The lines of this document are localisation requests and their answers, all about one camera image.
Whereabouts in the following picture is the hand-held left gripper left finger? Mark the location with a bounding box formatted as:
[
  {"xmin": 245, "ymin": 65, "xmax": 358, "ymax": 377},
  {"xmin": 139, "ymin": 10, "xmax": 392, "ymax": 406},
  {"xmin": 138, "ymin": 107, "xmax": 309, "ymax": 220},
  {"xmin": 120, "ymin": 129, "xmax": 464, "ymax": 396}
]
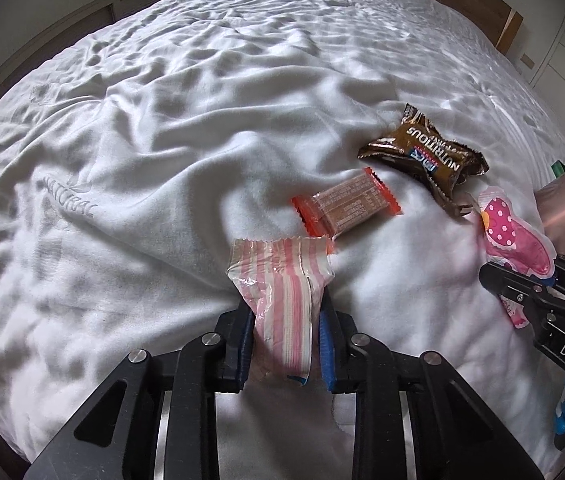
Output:
[{"xmin": 22, "ymin": 305, "xmax": 256, "ymax": 480}]

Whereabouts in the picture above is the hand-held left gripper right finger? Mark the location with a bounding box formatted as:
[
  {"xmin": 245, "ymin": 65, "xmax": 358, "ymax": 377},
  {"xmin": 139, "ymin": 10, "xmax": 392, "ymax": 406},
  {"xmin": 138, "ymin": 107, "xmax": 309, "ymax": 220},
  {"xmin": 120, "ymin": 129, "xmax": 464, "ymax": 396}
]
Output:
[{"xmin": 318, "ymin": 305, "xmax": 545, "ymax": 480}]

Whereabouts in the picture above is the pink cartoon snack packet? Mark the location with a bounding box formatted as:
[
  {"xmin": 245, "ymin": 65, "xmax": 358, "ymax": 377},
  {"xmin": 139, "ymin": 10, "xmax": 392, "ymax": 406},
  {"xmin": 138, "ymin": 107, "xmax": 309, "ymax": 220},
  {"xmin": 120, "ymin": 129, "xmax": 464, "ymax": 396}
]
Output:
[{"xmin": 477, "ymin": 186, "xmax": 558, "ymax": 330}]

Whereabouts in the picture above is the pink striped sausage packet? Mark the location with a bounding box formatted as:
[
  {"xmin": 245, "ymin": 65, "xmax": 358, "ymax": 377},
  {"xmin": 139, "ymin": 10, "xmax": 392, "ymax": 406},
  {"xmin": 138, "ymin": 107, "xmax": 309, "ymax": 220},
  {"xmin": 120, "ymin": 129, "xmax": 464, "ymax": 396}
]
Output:
[{"xmin": 226, "ymin": 235, "xmax": 335, "ymax": 386}]

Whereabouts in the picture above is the orange-ended wafer bar packet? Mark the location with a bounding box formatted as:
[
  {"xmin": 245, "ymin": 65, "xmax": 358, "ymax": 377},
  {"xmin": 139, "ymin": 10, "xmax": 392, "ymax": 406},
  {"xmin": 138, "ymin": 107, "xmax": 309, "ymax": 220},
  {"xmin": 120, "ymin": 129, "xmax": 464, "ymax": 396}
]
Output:
[{"xmin": 291, "ymin": 167, "xmax": 405, "ymax": 238}]

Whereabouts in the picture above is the brown snack packet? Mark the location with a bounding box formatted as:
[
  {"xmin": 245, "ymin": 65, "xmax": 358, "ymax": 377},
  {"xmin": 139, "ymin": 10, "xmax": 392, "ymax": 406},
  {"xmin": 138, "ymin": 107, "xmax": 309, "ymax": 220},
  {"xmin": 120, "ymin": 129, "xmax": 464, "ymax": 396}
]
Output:
[{"xmin": 358, "ymin": 103, "xmax": 490, "ymax": 218}]

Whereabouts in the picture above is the bed with white sheet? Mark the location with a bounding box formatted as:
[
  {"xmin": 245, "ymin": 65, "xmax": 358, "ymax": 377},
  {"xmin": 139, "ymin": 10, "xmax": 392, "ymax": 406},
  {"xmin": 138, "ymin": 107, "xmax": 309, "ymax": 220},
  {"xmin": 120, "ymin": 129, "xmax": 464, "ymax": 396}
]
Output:
[{"xmin": 0, "ymin": 0, "xmax": 565, "ymax": 471}]

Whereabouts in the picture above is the low white wall cabinet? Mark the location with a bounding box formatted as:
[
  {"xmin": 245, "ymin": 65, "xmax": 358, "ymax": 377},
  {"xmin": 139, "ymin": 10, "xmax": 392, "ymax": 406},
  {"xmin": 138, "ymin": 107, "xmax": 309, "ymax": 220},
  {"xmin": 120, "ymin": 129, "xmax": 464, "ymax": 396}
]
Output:
[{"xmin": 0, "ymin": 0, "xmax": 198, "ymax": 131}]

